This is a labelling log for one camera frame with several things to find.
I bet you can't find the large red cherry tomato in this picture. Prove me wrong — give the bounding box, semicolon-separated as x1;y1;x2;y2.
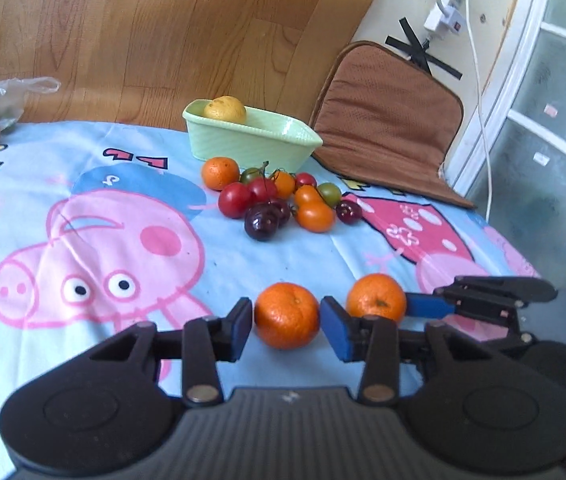
218;182;255;219

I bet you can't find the black tape cross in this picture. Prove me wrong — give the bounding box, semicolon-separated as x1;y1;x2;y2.
384;18;463;80

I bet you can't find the mandarin orange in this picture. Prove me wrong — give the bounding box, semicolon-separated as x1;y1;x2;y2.
346;273;407;323
254;282;320;350
201;157;241;192

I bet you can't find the brown seat cushion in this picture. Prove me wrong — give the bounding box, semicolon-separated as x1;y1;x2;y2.
309;41;475;209

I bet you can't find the red cherry tomato with stem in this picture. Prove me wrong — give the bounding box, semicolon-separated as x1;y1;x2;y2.
247;162;277;203

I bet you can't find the dark purple tomato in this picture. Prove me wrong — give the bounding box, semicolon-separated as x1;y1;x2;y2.
335;200;363;226
244;204;280;242
268;198;292;229

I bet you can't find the white framed glass door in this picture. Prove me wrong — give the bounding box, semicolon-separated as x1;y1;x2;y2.
450;0;566;287

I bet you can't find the white power strip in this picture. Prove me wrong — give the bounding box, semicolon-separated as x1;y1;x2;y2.
424;0;466;37

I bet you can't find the dark green cherry tomato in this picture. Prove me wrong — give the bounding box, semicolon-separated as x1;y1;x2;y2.
240;167;262;185

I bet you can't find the dark purple tomato middle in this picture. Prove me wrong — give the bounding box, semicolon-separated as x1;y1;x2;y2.
268;198;292;229

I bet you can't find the orange cherry tomato front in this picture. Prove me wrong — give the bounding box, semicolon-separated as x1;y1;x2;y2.
296;202;335;233

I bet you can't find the dark purple tomato right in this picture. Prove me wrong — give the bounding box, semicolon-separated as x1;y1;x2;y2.
335;200;363;226

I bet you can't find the orange cherry tomato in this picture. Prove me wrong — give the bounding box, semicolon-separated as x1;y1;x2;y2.
294;184;323;208
271;170;296;200
296;202;335;233

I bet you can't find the orange cherry tomato back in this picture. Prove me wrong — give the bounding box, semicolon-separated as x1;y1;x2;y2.
271;170;296;200

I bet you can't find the white power cable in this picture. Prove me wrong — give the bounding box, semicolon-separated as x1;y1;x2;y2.
434;0;494;221

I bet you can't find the Peppa Pig blue bedsheet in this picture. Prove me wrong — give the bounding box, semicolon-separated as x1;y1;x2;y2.
0;122;566;479

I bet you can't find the orange cherry tomato middle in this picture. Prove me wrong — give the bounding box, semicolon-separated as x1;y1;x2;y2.
294;184;323;208

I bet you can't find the small red cherry tomato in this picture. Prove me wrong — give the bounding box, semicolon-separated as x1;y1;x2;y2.
295;172;317;190

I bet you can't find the wooden laminate board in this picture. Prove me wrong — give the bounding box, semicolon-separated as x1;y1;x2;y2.
0;0;373;129

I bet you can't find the dark purple tomato front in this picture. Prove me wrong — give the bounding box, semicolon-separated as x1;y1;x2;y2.
244;204;280;242

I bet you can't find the light green plastic basket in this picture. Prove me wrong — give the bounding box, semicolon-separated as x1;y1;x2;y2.
182;99;323;172

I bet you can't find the yellow lemon in basket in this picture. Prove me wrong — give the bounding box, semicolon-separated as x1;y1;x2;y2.
202;96;246;124

